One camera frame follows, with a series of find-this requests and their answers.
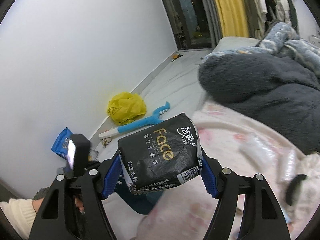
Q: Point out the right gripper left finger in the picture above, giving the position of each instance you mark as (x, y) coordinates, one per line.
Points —
(56, 218)

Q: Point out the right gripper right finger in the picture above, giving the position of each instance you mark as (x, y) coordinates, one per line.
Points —
(262, 216)

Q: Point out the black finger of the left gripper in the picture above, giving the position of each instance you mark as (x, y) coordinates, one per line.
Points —
(78, 154)

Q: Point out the black tissue pack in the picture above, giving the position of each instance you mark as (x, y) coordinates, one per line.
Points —
(162, 156)

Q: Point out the person's left hand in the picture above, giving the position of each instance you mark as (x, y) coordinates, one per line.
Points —
(78, 204)

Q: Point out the blue snack bag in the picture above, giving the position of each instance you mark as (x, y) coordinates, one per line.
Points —
(60, 145)

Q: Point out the yellow plastic bag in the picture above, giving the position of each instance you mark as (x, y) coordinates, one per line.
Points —
(125, 108)

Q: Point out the pink patterned blanket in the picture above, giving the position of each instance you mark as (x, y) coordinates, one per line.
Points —
(247, 147)

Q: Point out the blue shark plush toy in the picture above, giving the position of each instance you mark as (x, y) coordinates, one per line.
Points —
(154, 119)

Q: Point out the dark grey fleece blanket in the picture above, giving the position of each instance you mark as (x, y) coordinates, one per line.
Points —
(278, 92)

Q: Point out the grey mattress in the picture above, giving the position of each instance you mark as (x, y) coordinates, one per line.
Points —
(233, 42)

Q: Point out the glass balcony door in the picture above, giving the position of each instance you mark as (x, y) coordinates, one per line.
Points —
(189, 23)

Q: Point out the blue patterned quilt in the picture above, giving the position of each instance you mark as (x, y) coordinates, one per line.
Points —
(281, 40)

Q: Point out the grey curtain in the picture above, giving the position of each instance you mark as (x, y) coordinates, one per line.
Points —
(213, 21)

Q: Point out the yellow curtain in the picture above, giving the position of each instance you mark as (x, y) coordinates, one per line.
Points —
(233, 19)

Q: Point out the hanging clothes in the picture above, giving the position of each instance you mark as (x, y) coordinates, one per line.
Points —
(260, 14)

